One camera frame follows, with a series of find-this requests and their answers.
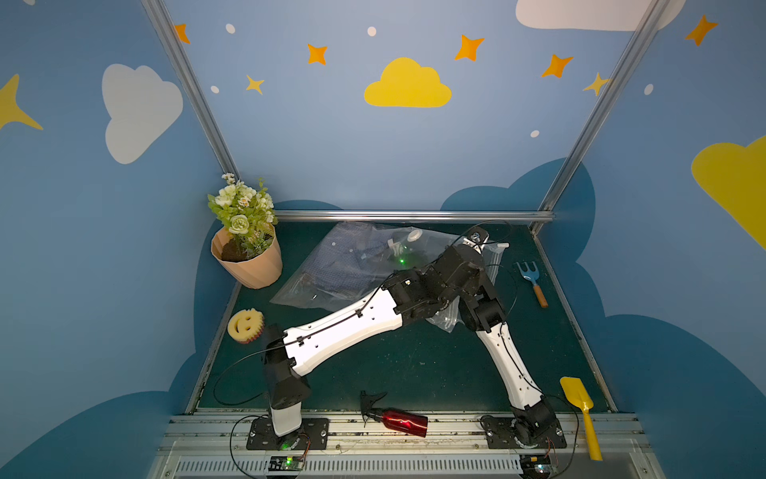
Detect clear plastic vacuum bag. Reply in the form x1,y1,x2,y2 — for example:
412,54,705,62
272,223,507,331

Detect blue checked shirt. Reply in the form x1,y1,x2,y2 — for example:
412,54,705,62
301,222,394,299

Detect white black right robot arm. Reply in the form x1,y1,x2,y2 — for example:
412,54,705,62
459,227,567,448

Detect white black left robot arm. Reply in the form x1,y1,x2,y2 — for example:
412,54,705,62
263,241,485,437

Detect blue garden rake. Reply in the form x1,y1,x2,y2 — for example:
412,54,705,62
517,261,549,309

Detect red spray bottle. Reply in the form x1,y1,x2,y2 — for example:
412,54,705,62
360,390,429,438

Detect yellow plastic shovel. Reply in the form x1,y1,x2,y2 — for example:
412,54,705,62
560,376,604,462

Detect beige faceted flower pot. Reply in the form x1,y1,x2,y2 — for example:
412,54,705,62
211,228,283,289

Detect right green circuit board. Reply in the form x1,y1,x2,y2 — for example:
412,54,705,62
520,455,557,479

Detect green circuit board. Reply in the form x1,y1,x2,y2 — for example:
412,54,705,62
520,455,557,479
267,456,305,473

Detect white green artificial flowers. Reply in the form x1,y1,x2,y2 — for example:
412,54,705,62
207,173,278,263

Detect yellow smiley sponge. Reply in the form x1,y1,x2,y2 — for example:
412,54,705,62
227,309,265,344

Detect left green circuit board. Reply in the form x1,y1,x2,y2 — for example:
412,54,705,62
267,456,305,473

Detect aluminium back rail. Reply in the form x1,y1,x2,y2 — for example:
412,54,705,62
276,210,554,224

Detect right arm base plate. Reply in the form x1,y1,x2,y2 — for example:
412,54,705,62
479,415,568,449

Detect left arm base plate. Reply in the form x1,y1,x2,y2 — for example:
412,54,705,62
246,417,330,451

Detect right aluminium frame post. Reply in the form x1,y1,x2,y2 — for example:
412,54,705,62
539,0,670,216

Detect aluminium frame post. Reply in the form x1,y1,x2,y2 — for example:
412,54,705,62
141,0,241,179
539,0,670,216

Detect aluminium front rail platform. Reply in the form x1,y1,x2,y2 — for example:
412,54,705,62
148,412,664,478

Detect left aluminium frame post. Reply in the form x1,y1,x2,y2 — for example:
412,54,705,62
141,0,241,179

